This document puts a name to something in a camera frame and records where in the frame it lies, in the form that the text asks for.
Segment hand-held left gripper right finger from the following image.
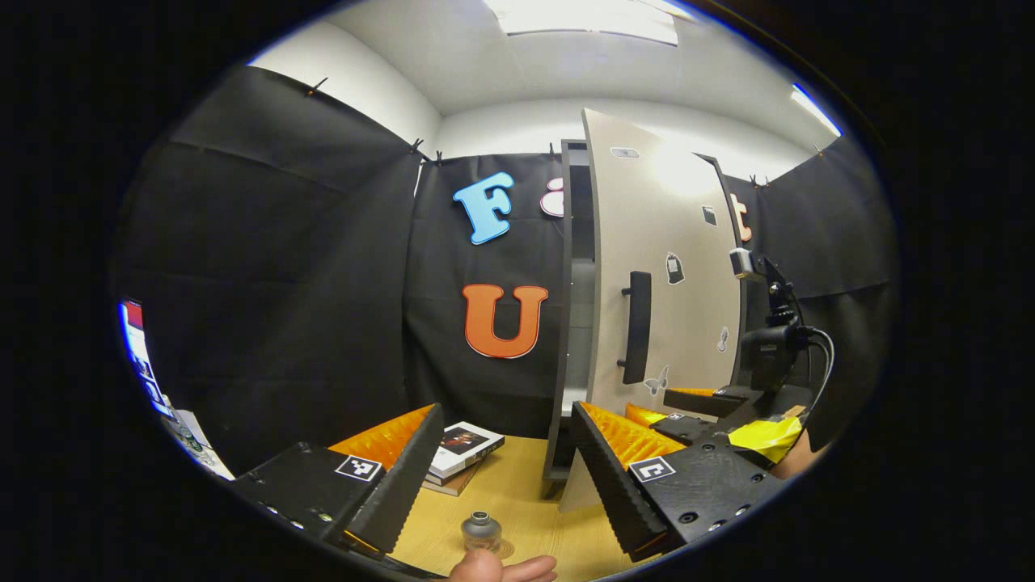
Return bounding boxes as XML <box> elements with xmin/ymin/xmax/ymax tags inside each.
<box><xmin>570</xmin><ymin>400</ymin><xmax>786</xmax><ymax>563</ymax></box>

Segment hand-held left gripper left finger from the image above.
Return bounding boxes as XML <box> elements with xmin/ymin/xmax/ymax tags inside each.
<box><xmin>230</xmin><ymin>403</ymin><xmax>446</xmax><ymax>557</ymax></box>

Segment silver bottle with colourful label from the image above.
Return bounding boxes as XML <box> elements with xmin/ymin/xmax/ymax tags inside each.
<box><xmin>461</xmin><ymin>511</ymin><xmax>504</xmax><ymax>555</ymax></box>

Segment beige cabinet door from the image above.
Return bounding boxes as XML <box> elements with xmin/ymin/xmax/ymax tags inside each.
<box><xmin>558</xmin><ymin>108</ymin><xmax>742</xmax><ymax>514</ymax></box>

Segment brown book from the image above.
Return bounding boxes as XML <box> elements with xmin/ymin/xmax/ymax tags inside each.
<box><xmin>420</xmin><ymin>461</ymin><xmax>487</xmax><ymax>497</ymax></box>

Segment white book with portrait cover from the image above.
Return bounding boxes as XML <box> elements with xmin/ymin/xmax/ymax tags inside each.
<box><xmin>427</xmin><ymin>420</ymin><xmax>506</xmax><ymax>479</ymax></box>

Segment yellow crumpled sheet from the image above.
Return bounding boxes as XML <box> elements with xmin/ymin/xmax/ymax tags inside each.
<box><xmin>727</xmin><ymin>415</ymin><xmax>805</xmax><ymax>465</ymax></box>

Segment black backdrop cloth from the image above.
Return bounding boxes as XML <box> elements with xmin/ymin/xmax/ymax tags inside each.
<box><xmin>109</xmin><ymin>65</ymin><xmax>898</xmax><ymax>478</ymax></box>

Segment narrow ceiling light panel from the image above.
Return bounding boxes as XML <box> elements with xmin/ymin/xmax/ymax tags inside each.
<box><xmin>790</xmin><ymin>82</ymin><xmax>844</xmax><ymax>137</ymax></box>

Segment colourful printed sheets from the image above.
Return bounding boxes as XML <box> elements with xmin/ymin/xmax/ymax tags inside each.
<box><xmin>119</xmin><ymin>298</ymin><xmax>236</xmax><ymax>483</ymax></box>

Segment wide ceiling light panel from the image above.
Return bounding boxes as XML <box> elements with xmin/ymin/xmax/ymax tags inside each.
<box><xmin>485</xmin><ymin>0</ymin><xmax>681</xmax><ymax>47</ymax></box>

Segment black door handle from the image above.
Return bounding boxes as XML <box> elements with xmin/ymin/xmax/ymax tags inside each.
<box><xmin>619</xmin><ymin>271</ymin><xmax>653</xmax><ymax>386</ymax></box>

